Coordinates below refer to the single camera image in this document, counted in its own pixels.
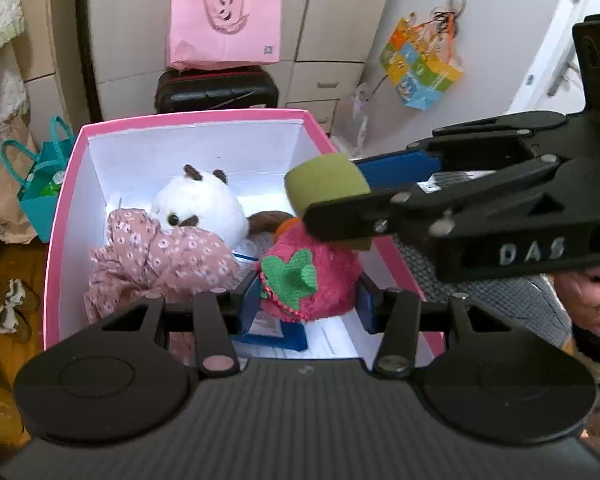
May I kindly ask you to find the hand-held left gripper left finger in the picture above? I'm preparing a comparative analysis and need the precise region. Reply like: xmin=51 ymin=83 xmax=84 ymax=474
xmin=75 ymin=272 xmax=262 ymax=378

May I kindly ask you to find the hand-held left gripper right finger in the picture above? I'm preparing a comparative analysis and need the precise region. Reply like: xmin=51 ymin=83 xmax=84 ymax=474
xmin=356 ymin=280 xmax=518 ymax=376

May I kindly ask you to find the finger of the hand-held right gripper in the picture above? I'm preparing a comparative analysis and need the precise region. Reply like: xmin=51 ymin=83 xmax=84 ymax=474
xmin=302 ymin=154 xmax=562 ymax=244
xmin=355 ymin=111 xmax=568 ymax=181

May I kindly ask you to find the green sponge block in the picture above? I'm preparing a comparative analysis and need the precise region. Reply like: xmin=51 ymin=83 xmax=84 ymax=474
xmin=284 ymin=154 xmax=373 ymax=252

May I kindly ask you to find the blue wipes packet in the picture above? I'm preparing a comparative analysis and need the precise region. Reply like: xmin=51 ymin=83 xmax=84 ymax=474
xmin=230 ymin=250 xmax=311 ymax=353

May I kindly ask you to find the pink strawberry plush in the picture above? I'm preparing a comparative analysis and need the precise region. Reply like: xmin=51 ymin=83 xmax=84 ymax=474
xmin=257 ymin=217 xmax=363 ymax=322

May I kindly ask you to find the orange plush toy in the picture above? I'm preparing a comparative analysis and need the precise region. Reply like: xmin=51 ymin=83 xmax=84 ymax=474
xmin=274 ymin=216 xmax=301 ymax=241

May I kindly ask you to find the pink floral fabric scrunchie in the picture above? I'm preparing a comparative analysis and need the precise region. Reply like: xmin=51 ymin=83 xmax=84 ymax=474
xmin=84 ymin=208 xmax=242 ymax=366

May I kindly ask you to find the white brown cat plush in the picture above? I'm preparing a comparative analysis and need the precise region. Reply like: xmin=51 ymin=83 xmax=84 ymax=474
xmin=150 ymin=164 xmax=293 ymax=261

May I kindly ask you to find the pink cardboard box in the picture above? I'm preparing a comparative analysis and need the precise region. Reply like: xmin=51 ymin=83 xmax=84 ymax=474
xmin=42 ymin=107 xmax=446 ymax=361

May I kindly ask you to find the person's right hand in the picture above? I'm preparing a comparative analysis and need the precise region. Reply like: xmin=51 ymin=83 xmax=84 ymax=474
xmin=552 ymin=267 xmax=600 ymax=337

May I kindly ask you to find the printed paper sheet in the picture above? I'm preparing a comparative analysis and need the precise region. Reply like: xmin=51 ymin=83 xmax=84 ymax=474
xmin=107 ymin=195 xmax=366 ymax=361

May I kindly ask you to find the colourful gift bag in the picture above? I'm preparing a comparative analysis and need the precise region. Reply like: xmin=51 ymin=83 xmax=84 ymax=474
xmin=380 ymin=0 xmax=465 ymax=111

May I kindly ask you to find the white door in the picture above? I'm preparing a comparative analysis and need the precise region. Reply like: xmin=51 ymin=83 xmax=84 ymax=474
xmin=500 ymin=0 xmax=600 ymax=121

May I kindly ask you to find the beige wardrobe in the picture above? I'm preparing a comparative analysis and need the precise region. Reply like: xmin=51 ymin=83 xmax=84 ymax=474
xmin=87 ymin=0 xmax=398 ymax=141

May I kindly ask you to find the black suitcase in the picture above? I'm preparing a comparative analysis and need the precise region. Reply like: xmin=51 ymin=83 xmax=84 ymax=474
xmin=155 ymin=65 xmax=280 ymax=116

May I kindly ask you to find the pink tote bag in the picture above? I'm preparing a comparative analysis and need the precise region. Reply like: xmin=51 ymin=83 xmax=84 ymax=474
xmin=166 ymin=0 xmax=283 ymax=72

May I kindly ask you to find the teal gift bag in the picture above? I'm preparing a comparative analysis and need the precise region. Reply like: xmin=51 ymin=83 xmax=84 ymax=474
xmin=0 ymin=116 xmax=77 ymax=243

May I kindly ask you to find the grey white sandal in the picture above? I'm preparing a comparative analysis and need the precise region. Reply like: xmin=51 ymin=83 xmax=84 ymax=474
xmin=0 ymin=280 xmax=42 ymax=343

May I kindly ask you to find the brown paper bag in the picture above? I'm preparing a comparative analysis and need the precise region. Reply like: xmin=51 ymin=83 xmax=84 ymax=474
xmin=0 ymin=115 xmax=38 ymax=246

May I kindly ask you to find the beige tall cabinet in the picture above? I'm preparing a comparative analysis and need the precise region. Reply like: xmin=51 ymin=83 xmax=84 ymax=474
xmin=10 ymin=0 xmax=101 ymax=126

